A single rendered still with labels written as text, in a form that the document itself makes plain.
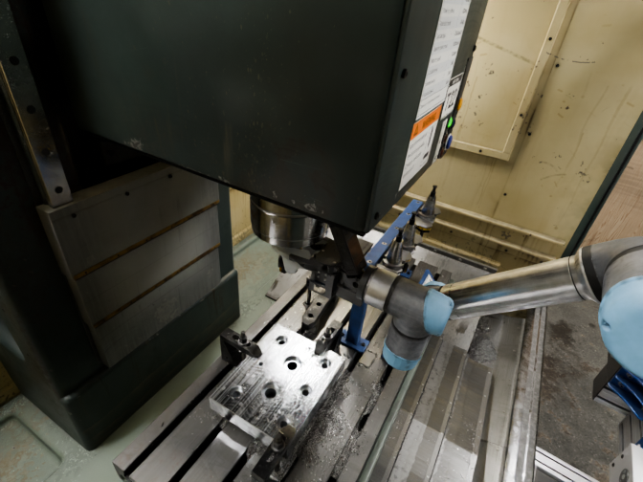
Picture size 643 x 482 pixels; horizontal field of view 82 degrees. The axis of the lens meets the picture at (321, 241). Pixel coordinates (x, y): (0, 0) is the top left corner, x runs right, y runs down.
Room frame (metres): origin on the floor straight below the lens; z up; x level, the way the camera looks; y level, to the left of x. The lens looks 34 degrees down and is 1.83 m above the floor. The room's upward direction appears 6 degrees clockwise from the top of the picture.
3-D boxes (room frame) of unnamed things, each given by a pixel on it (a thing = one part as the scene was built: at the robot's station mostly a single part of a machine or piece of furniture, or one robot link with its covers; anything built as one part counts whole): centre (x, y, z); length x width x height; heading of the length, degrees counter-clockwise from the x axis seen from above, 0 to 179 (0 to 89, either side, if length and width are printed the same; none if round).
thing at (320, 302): (0.94, -0.02, 0.93); 0.26 x 0.05 x 0.06; 158
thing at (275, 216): (0.64, 0.07, 1.49); 0.16 x 0.16 x 0.12
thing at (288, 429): (0.41, 0.05, 0.97); 0.13 x 0.03 x 0.15; 153
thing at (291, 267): (0.60, 0.06, 1.37); 0.09 x 0.03 x 0.06; 77
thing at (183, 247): (0.84, 0.46, 1.16); 0.48 x 0.05 x 0.51; 153
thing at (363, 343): (0.82, -0.13, 1.05); 0.10 x 0.05 x 0.30; 63
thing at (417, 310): (0.51, -0.19, 1.36); 0.11 x 0.08 x 0.09; 63
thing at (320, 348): (0.74, -0.05, 0.97); 0.13 x 0.03 x 0.15; 153
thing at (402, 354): (0.53, -0.20, 1.27); 0.11 x 0.08 x 0.11; 148
